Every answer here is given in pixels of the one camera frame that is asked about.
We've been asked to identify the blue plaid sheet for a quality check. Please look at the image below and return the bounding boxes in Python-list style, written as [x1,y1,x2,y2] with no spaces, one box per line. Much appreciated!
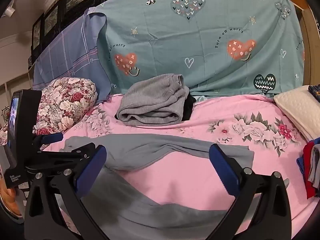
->
[32,12,112,103]

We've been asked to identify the red floral quilt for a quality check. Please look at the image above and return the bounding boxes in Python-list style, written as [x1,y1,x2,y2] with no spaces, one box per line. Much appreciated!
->
[0,77,98,146]

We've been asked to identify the cream quilted pillow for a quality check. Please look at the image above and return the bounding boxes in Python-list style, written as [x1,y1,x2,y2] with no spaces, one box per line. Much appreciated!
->
[274,85,320,142]

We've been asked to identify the black garment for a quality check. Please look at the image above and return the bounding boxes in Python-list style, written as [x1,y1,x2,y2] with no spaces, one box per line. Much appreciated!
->
[182,94,197,121]

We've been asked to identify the folded grey pants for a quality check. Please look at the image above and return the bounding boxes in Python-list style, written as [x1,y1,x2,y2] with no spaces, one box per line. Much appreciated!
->
[115,73,190,127]

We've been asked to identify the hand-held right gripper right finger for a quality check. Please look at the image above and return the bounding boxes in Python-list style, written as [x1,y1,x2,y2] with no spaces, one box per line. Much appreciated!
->
[209,144,292,240]

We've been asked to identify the wooden bed frame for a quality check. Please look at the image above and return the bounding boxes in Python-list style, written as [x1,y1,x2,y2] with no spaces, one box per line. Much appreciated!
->
[274,0,320,86]

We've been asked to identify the grey cloth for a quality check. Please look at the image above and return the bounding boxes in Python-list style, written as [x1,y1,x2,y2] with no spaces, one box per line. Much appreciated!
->
[308,144,320,187]

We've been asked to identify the light grey pants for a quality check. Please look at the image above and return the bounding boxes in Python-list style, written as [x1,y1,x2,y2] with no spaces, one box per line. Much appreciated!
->
[60,134,255,240]

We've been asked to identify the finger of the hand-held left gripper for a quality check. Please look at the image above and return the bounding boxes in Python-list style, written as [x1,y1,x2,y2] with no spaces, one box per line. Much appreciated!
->
[32,133,64,151]
[25,142,96,174]

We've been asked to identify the dark blue patterned cloth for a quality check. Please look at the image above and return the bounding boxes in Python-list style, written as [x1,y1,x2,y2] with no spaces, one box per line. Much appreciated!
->
[308,84,320,97]

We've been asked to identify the white spotlight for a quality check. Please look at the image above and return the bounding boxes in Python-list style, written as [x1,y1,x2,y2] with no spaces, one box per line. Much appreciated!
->
[5,1,17,18]

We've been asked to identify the pile of red blue clothes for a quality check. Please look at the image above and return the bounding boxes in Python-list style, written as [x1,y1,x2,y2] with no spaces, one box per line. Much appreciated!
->
[303,140,320,200]

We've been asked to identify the person's left hand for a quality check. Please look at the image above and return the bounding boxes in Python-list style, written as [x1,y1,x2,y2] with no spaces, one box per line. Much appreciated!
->
[0,180,25,216]

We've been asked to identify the teal heart-print sheet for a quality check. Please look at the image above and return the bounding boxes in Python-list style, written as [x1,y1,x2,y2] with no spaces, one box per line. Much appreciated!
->
[96,0,305,98]

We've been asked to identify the pink floral bedsheet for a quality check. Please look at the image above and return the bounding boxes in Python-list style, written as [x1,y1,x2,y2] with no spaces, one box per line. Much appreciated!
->
[32,92,319,240]

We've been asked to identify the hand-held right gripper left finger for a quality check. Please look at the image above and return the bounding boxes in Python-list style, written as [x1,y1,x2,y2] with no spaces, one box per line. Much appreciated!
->
[24,145,110,240]

